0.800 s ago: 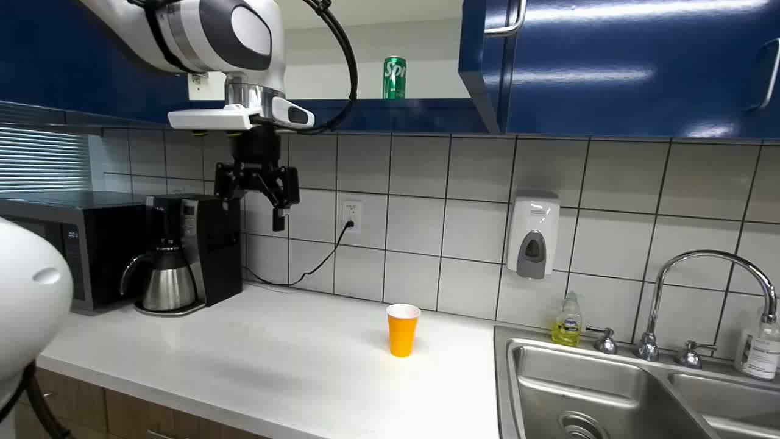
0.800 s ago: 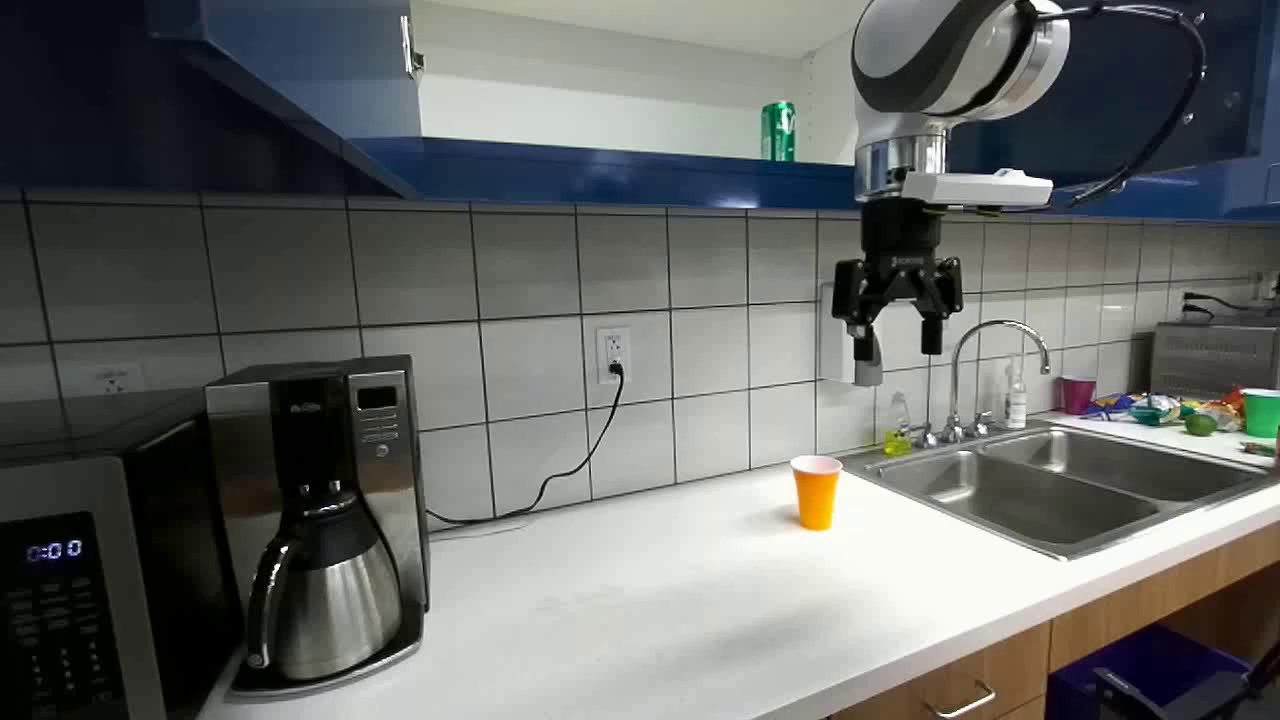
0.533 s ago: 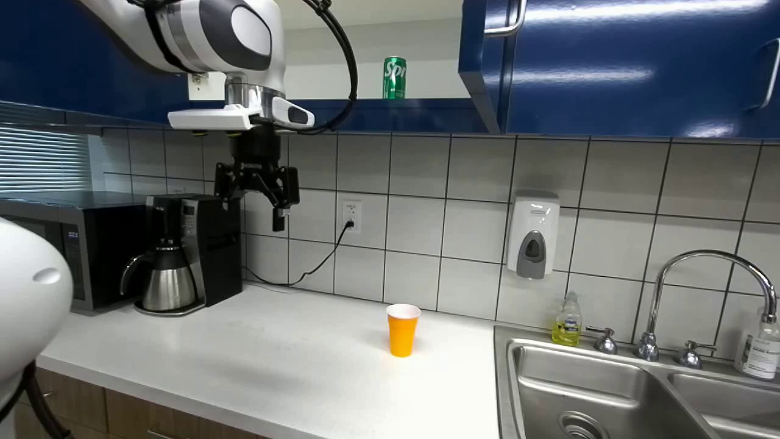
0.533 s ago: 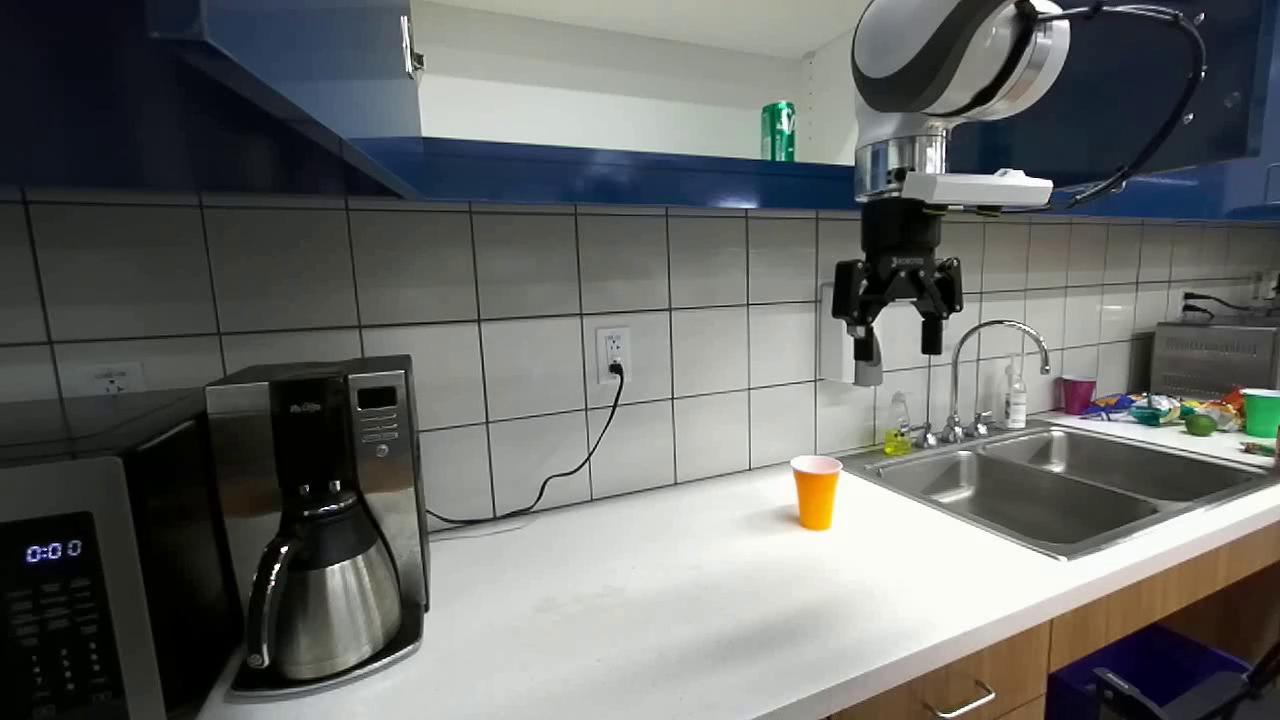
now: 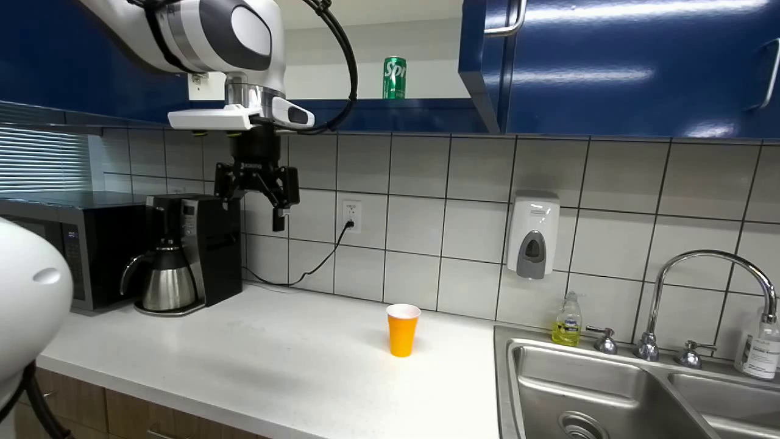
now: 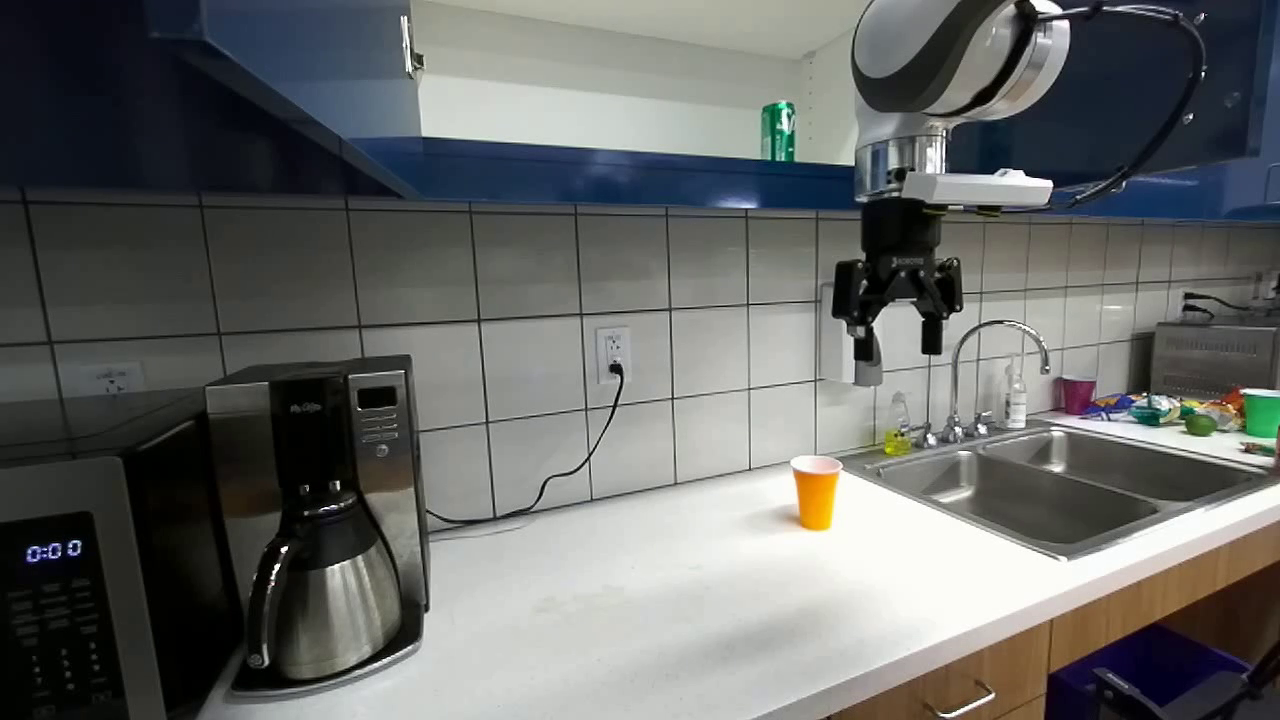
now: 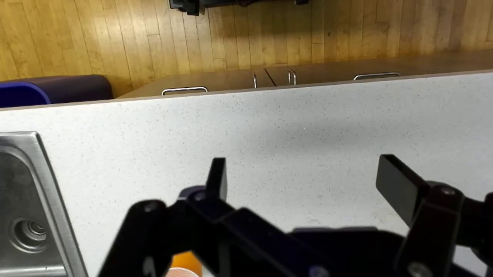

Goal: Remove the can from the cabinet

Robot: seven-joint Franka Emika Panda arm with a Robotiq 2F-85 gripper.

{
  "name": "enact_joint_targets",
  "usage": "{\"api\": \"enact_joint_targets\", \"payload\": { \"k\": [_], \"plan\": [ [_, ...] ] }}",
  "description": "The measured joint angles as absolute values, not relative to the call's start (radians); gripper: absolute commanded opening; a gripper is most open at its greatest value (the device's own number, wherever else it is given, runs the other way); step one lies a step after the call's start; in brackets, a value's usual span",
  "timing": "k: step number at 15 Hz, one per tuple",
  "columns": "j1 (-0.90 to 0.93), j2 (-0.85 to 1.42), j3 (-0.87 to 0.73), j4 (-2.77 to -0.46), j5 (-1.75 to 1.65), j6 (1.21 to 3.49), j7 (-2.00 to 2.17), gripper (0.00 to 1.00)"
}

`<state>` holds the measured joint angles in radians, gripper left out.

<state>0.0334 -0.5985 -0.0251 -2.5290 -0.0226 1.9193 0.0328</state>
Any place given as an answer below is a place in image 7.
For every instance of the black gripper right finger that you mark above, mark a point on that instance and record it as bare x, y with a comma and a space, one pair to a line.
436, 220

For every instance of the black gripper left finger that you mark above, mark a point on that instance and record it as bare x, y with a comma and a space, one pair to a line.
154, 231

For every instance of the wooden base cabinet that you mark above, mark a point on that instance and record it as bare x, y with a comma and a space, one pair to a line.
328, 71

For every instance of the orange plastic cup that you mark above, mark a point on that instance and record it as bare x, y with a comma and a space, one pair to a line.
185, 261

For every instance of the stainless steel double sink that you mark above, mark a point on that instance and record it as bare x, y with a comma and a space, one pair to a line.
25, 204

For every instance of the dark bin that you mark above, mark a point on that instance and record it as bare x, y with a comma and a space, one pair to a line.
77, 86

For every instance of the blue bin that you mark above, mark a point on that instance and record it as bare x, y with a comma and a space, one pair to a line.
20, 94

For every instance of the black floor stand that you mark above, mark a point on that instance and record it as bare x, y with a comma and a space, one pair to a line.
190, 4

